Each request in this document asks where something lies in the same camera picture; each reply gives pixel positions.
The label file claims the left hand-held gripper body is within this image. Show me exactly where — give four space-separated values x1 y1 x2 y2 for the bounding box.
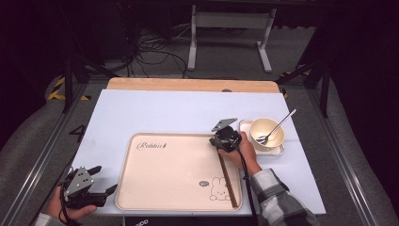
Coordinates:
59 166 107 210

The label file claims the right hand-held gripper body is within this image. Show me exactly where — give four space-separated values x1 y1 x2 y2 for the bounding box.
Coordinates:
209 117 243 154

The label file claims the small white square plate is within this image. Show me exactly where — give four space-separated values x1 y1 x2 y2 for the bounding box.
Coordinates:
238 119 285 156

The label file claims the cream bowl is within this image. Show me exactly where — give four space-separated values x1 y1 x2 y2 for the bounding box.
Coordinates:
249 117 286 152

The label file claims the brown wooden chopstick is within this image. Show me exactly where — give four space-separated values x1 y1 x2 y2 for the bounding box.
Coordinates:
216 153 237 209
218 153 239 209

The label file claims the metal spoon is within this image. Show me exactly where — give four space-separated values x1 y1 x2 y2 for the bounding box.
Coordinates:
256 108 297 146

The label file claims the pink rabbit print tray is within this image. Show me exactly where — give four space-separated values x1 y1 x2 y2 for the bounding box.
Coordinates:
114 132 243 212

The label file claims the person's right hand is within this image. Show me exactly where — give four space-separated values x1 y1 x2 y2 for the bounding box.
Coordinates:
217 132 263 177

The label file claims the person's left hand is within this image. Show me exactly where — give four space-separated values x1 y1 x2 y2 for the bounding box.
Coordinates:
46 186 98 220

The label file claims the wooden table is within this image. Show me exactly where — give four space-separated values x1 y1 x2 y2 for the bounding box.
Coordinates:
106 77 280 94

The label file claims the yellow and black floor tape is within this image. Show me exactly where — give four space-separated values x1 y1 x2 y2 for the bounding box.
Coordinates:
46 76 92 102
279 70 311 99

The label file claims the light blue table mat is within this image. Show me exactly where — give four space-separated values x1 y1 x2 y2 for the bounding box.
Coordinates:
70 89 327 218

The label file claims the person's dark clothing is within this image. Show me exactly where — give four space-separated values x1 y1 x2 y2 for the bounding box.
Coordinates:
123 216 253 226

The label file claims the black tripod stand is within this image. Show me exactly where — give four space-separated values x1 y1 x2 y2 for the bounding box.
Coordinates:
60 53 120 115
277 59 332 120

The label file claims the white metal stand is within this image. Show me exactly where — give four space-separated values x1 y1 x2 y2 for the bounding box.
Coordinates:
187 4 278 73

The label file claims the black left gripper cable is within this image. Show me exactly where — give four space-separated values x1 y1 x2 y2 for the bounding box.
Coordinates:
57 185 83 226

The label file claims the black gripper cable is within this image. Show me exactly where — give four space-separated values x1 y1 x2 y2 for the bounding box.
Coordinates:
57 185 83 226
234 146 260 226

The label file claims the aluminium floor rail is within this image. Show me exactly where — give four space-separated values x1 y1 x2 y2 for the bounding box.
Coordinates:
305 88 377 226
0 83 90 226

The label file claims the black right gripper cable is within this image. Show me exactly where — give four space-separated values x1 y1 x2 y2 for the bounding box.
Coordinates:
234 146 260 226

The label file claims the tangle of black floor cables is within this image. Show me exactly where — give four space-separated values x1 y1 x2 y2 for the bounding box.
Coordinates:
119 24 196 79

